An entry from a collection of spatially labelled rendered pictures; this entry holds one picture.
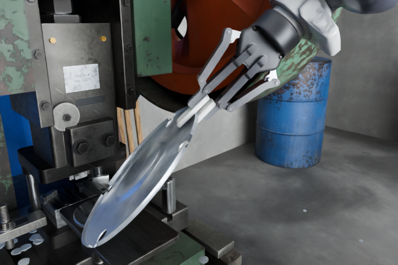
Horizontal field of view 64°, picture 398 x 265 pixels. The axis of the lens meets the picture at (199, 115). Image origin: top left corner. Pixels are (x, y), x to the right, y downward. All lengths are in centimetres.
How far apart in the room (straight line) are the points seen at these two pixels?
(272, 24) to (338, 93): 344
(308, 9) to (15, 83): 47
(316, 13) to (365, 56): 329
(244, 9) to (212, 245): 58
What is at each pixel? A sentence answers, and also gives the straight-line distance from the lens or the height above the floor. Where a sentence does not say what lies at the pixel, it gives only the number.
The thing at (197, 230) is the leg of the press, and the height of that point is 64.
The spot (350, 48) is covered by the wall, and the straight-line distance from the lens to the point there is 384.
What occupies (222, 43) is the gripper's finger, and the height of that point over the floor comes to 114.
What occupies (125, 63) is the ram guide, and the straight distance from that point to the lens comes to 69.
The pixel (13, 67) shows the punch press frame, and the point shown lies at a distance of 60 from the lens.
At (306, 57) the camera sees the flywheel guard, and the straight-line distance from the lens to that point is 80.
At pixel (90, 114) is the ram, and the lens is 71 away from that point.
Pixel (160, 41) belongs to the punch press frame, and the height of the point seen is 113.
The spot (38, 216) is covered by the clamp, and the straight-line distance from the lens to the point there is 83.
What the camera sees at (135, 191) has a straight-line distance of 52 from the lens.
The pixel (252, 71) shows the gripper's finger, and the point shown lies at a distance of 52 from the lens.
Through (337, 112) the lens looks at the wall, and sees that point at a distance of 398.
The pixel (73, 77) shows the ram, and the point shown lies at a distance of 68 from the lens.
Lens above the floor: 117
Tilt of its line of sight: 16 degrees down
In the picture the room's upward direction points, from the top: straight up
